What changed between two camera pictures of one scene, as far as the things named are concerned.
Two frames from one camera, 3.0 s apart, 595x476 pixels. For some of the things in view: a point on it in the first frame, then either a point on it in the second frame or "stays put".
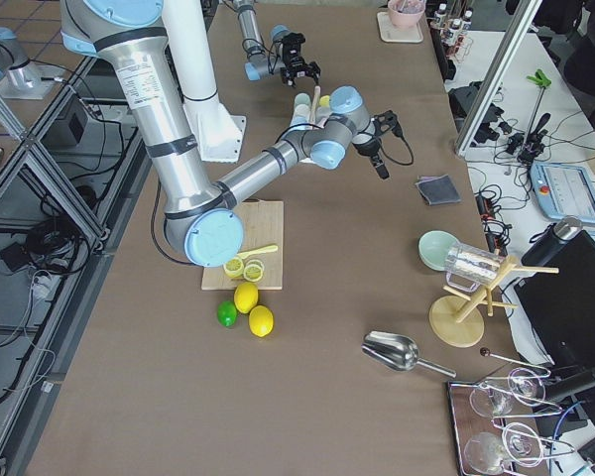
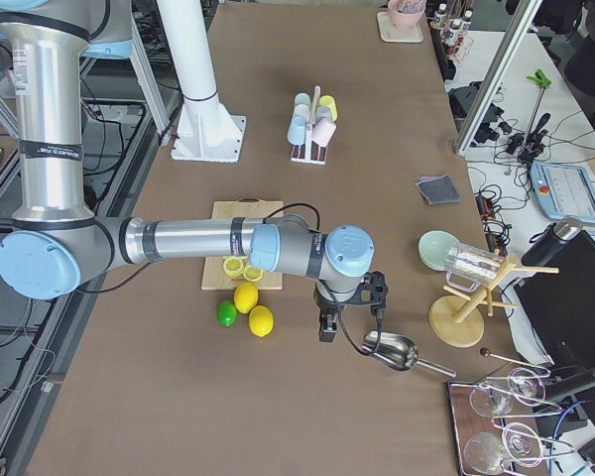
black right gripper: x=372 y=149 to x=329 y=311
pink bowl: x=406 y=14 stays put
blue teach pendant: x=568 y=191 stays put
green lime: x=227 y=313 stays put
